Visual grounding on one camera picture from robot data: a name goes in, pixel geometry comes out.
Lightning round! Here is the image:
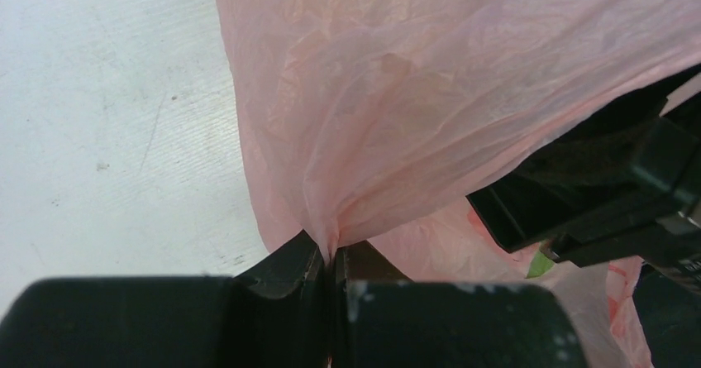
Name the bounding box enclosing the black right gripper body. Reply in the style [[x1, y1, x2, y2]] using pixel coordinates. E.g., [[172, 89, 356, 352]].
[[467, 65, 700, 293]]

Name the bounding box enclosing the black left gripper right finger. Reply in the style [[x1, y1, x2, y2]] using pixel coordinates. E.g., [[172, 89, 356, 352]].
[[331, 242, 588, 367]]

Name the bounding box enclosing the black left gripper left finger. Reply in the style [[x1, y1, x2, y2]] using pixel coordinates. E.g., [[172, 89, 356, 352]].
[[1, 233, 327, 367]]

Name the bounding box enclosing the pink plastic bag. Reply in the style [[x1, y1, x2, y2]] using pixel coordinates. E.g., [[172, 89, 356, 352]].
[[213, 0, 701, 368]]

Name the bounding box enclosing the green fruit stem in bag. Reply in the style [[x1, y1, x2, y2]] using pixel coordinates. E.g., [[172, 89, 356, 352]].
[[526, 251, 555, 279]]

